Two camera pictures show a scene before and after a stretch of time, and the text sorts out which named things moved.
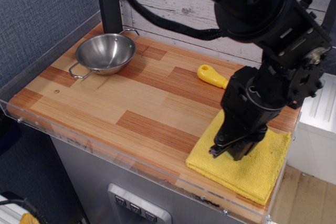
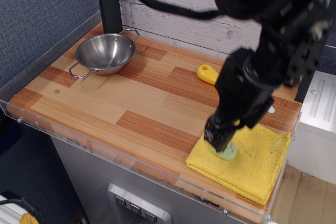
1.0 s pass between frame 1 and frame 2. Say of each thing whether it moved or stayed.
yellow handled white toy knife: stayed
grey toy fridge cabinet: stayed
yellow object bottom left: stayed
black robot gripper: moved
